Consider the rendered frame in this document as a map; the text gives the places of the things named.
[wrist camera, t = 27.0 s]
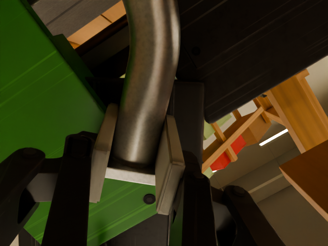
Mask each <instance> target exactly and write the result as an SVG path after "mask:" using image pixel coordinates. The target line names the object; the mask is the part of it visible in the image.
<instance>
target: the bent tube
mask: <svg viewBox="0 0 328 246"><path fill-rule="evenodd" d="M122 1H123V4H124V8H125V11H126V15H127V20H128V26H129V37H130V45H129V56H128V62H127V68H126V73H125V78H124V83H123V90H122V95H121V101H120V106H119V112H118V117H117V122H116V127H115V132H114V137H113V142H112V146H111V151H110V155H109V160H108V164H107V169H106V174H105V178H110V179H115V180H122V181H128V182H135V183H141V184H147V185H155V158H156V154H157V149H158V145H159V141H160V137H161V133H162V129H163V125H164V120H165V116H166V112H167V108H168V104H169V99H170V95H171V91H172V87H173V84H174V79H175V75H176V71H177V66H178V61H179V55H180V45H181V24H180V14H179V7H178V1H177V0H122Z"/></svg>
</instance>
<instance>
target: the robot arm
mask: <svg viewBox="0 0 328 246"><path fill-rule="evenodd" d="M118 105H119V104H116V103H110V104H108V107H107V110H106V113H105V116H104V119H103V122H102V125H101V127H100V130H99V133H98V134H97V133H92V132H87V131H81V132H79V133H77V134H70V135H68V136H67V137H66V138H65V144H64V151H63V156H62V157H60V158H45V153H44V152H43V151H41V150H39V149H36V148H32V147H29V148H28V147H25V148H21V149H18V150H16V151H15V152H13V153H12V154H11V155H10V156H8V157H7V158H6V159H5V160H4V161H2V162H1V163H0V246H10V245H11V243H12V242H13V241H14V239H15V238H16V236H17V235H18V234H19V232H20V231H21V230H22V228H23V227H24V226H25V224H26V223H27V222H28V220H29V219H30V217H31V216H32V215H33V213H34V212H35V211H36V209H37V208H38V207H39V204H40V202H51V206H50V210H49V214H48V218H47V222H46V226H45V231H44V235H43V239H42V243H41V246H87V231H88V213H89V202H91V203H97V202H99V201H100V197H101V193H102V188H103V183H104V178H105V174H106V169H107V164H108V160H109V155H110V151H111V146H112V142H113V137H114V132H115V127H116V122H117V117H118V112H119V106H118ZM155 185H156V211H157V212H158V214H163V215H169V214H171V211H172V208H173V206H174V210H173V213H172V217H171V220H170V223H169V226H168V229H170V236H169V246H286V245H285V244H284V242H283V241H282V239H281V238H280V236H279V235H278V233H277V232H276V231H275V229H274V228H273V226H272V225H271V223H270V222H269V221H268V219H267V218H266V216H265V215H264V213H263V212H262V211H261V209H260V208H259V207H258V205H257V204H256V202H255V201H254V199H253V198H252V196H251V195H250V194H249V193H248V192H247V191H246V190H245V189H243V188H242V187H240V186H235V185H227V186H226V187H225V189H224V191H222V190H219V189H217V188H214V187H212V186H211V185H210V180H209V178H208V177H207V176H206V175H204V174H202V172H201V169H200V166H199V163H198V160H197V157H196V155H195V154H194V153H193V152H190V151H185V150H182V148H181V144H180V139H179V135H178V130H177V126H176V122H175V118H174V116H171V115H167V114H166V116H165V120H164V125H163V129H162V133H161V137H160V141H159V145H158V149H157V154H156V158H155Z"/></svg>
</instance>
